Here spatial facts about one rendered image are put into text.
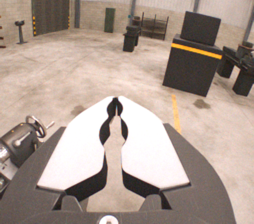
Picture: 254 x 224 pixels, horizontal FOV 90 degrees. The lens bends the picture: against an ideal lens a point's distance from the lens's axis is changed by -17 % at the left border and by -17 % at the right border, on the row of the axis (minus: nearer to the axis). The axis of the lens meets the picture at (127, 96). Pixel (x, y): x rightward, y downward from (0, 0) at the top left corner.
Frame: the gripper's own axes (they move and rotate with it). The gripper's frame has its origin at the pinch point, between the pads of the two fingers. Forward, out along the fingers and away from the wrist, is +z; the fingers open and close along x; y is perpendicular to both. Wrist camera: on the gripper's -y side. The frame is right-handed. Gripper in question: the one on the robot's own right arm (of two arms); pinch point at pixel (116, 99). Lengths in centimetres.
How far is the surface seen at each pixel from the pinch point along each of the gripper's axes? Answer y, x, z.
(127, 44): 120, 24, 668
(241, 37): 109, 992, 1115
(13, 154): 41, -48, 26
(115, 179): 156, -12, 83
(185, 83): 154, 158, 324
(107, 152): 154, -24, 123
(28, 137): 40, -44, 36
